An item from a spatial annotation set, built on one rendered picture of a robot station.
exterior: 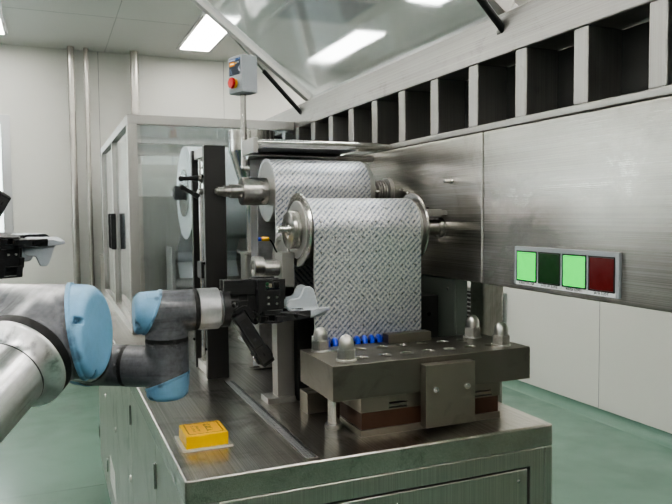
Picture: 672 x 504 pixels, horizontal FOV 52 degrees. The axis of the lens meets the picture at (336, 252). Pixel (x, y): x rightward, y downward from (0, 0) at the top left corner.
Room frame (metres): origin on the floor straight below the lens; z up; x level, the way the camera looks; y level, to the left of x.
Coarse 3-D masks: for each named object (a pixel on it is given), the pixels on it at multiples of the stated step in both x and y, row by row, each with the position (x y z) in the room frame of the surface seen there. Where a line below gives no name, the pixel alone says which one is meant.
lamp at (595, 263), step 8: (592, 264) 1.07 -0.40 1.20; (600, 264) 1.05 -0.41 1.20; (608, 264) 1.04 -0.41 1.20; (592, 272) 1.07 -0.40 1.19; (600, 272) 1.05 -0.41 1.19; (608, 272) 1.04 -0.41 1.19; (592, 280) 1.07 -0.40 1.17; (600, 280) 1.05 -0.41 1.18; (608, 280) 1.04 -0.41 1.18; (592, 288) 1.07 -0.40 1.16; (600, 288) 1.05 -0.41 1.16; (608, 288) 1.04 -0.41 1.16
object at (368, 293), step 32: (320, 256) 1.32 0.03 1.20; (352, 256) 1.35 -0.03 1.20; (384, 256) 1.37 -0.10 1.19; (416, 256) 1.40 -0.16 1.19; (320, 288) 1.32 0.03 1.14; (352, 288) 1.35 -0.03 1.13; (384, 288) 1.37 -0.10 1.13; (416, 288) 1.40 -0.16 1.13; (320, 320) 1.32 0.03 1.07; (352, 320) 1.35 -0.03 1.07; (384, 320) 1.37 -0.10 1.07; (416, 320) 1.40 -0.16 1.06
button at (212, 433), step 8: (184, 424) 1.15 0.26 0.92; (192, 424) 1.15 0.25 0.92; (200, 424) 1.15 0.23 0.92; (208, 424) 1.15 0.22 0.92; (216, 424) 1.15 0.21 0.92; (184, 432) 1.11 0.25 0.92; (192, 432) 1.11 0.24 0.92; (200, 432) 1.11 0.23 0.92; (208, 432) 1.11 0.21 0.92; (216, 432) 1.11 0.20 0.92; (224, 432) 1.11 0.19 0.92; (184, 440) 1.10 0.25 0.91; (192, 440) 1.09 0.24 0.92; (200, 440) 1.10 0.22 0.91; (208, 440) 1.10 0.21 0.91; (216, 440) 1.11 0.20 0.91; (224, 440) 1.11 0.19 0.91; (192, 448) 1.09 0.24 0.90
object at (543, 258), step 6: (540, 258) 1.18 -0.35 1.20; (546, 258) 1.17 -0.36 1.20; (552, 258) 1.15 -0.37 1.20; (558, 258) 1.14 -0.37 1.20; (540, 264) 1.18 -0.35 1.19; (546, 264) 1.17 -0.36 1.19; (552, 264) 1.15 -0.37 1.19; (558, 264) 1.14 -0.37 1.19; (540, 270) 1.18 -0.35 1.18; (546, 270) 1.17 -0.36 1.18; (552, 270) 1.15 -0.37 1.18; (558, 270) 1.14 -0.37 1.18; (540, 276) 1.18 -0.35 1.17; (546, 276) 1.17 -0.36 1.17; (552, 276) 1.15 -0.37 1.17; (558, 276) 1.14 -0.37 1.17; (546, 282) 1.17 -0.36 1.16; (552, 282) 1.15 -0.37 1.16; (558, 282) 1.14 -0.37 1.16
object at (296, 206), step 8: (296, 208) 1.36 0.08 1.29; (304, 216) 1.32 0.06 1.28; (304, 224) 1.32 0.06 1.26; (312, 224) 1.32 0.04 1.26; (304, 232) 1.32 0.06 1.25; (312, 232) 1.32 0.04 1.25; (304, 240) 1.32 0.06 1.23; (312, 240) 1.32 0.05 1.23; (304, 248) 1.33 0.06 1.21; (312, 248) 1.33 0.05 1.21; (296, 256) 1.37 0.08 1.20; (312, 256) 1.36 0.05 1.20
